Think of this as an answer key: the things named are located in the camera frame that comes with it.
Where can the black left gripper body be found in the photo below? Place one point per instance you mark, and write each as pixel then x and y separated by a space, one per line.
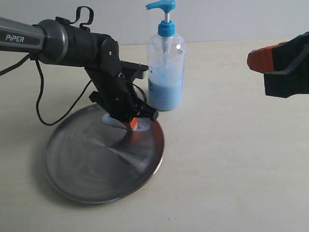
pixel 115 94

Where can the round stainless steel plate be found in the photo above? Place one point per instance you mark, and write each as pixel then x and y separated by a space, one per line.
pixel 90 162

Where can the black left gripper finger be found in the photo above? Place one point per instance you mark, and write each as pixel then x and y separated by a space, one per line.
pixel 133 124
pixel 149 112

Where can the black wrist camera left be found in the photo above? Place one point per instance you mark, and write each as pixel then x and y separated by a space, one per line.
pixel 133 70

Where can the blue soap puddle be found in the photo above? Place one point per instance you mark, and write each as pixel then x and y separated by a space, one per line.
pixel 113 123

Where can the blue pump soap bottle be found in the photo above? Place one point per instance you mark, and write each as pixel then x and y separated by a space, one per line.
pixel 166 52

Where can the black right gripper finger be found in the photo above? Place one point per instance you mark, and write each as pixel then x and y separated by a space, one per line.
pixel 277 57
pixel 293 80

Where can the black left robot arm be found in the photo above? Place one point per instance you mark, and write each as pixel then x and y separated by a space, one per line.
pixel 59 42

